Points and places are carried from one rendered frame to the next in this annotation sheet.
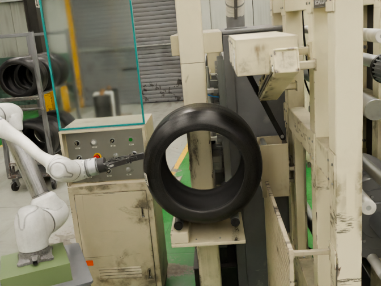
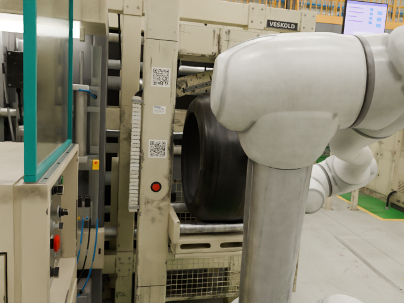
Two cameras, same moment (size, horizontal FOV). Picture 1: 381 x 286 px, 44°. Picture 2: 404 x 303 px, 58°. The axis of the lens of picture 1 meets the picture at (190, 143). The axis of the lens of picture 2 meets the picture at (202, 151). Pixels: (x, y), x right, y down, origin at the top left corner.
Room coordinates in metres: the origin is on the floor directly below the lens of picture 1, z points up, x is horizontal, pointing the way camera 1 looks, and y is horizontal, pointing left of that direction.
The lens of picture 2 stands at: (2.84, 1.48, 1.42)
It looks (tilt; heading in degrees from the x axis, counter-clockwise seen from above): 8 degrees down; 252
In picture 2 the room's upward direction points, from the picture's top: 3 degrees clockwise
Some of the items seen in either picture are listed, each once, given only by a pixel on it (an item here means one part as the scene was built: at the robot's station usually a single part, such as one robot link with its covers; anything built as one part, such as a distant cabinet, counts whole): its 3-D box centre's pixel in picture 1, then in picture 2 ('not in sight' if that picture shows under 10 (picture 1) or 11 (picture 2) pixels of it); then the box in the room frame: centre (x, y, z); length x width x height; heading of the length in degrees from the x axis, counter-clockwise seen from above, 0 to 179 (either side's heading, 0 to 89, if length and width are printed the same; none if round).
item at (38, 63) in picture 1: (41, 106); not in sight; (6.20, 1.93, 0.96); 1.36 x 0.71 x 1.92; 170
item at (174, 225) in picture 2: not in sight; (169, 217); (2.49, -0.07, 0.90); 0.40 x 0.03 x 0.10; 86
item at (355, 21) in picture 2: not in sight; (364, 23); (-0.66, -2.75, 2.60); 0.60 x 0.05 x 0.55; 170
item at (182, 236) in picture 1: (181, 223); (214, 241); (2.32, 0.08, 0.83); 0.36 x 0.09 x 0.06; 176
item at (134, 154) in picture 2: not in sight; (136, 154); (2.66, -0.03, 1.19); 0.05 x 0.04 x 0.48; 86
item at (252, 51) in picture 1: (258, 51); (226, 47); (2.17, -0.34, 1.71); 0.61 x 0.25 x 0.15; 176
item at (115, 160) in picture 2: not in sight; (115, 220); (2.67, -0.90, 0.61); 0.33 x 0.06 x 0.86; 86
